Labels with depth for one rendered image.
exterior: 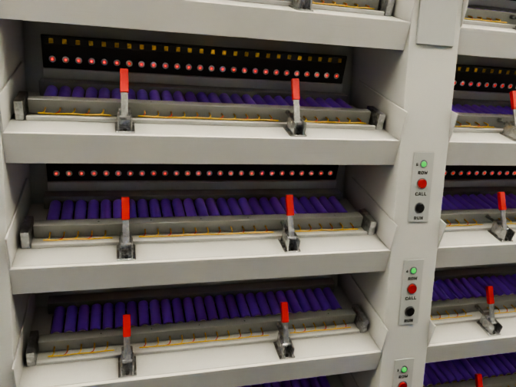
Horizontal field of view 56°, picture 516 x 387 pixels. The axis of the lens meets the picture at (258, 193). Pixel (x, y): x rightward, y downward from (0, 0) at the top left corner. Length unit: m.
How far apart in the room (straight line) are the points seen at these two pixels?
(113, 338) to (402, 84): 0.64
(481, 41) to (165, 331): 0.73
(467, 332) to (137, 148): 0.72
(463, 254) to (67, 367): 0.71
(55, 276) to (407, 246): 0.58
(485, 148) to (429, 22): 0.25
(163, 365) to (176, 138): 0.37
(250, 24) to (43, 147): 0.35
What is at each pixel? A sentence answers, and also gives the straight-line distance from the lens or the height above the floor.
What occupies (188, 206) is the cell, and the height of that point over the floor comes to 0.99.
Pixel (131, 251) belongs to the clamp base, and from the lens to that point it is 0.75.
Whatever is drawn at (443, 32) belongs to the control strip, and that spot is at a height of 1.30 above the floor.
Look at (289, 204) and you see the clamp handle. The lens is 0.81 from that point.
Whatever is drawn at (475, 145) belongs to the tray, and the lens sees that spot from 0.94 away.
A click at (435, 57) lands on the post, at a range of 0.89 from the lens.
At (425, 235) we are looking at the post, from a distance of 0.91.
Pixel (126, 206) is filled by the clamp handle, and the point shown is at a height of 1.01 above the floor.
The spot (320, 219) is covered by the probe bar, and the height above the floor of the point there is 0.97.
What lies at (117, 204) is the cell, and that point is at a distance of 0.87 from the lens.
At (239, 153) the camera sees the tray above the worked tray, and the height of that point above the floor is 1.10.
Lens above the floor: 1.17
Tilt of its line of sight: 10 degrees down
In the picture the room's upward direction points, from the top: 2 degrees clockwise
